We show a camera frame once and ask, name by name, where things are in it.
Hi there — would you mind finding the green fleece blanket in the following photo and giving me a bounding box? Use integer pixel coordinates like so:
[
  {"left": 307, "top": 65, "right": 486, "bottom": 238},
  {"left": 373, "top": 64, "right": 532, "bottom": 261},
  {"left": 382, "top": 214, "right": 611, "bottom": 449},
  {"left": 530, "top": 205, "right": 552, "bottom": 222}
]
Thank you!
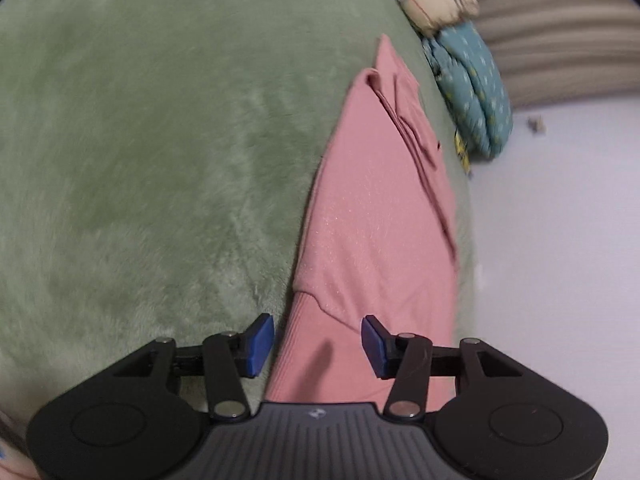
[{"left": 0, "top": 0, "right": 481, "bottom": 431}]

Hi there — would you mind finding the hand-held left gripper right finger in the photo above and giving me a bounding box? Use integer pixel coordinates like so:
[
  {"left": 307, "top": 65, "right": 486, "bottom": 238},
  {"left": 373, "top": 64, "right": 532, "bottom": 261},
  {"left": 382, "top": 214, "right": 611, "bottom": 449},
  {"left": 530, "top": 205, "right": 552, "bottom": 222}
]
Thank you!
[{"left": 361, "top": 314, "right": 528, "bottom": 421}]

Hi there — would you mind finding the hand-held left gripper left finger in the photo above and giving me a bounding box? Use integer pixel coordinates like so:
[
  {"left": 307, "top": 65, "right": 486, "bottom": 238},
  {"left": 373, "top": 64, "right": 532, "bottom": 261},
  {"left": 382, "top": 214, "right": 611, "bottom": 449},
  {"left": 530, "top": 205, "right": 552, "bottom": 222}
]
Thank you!
[{"left": 107, "top": 313, "right": 275, "bottom": 421}]

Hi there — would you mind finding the teal floral folded quilt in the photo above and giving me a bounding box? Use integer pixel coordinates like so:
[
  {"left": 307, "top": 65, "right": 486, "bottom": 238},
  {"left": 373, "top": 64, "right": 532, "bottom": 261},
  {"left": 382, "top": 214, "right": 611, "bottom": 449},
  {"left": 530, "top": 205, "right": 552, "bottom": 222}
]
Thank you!
[{"left": 422, "top": 22, "right": 513, "bottom": 161}]

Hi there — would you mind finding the pink sweatshirt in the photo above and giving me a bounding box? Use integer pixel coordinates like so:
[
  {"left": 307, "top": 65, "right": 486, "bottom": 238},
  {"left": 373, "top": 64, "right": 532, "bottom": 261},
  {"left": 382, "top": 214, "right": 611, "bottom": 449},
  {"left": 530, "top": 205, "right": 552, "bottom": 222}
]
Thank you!
[{"left": 265, "top": 34, "right": 460, "bottom": 406}]

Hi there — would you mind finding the yellow and blue pouch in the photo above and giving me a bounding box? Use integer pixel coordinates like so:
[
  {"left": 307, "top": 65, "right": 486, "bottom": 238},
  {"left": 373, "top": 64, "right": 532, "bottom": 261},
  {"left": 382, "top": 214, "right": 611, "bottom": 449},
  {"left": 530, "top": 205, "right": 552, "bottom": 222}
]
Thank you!
[{"left": 454, "top": 130, "right": 473, "bottom": 176}]

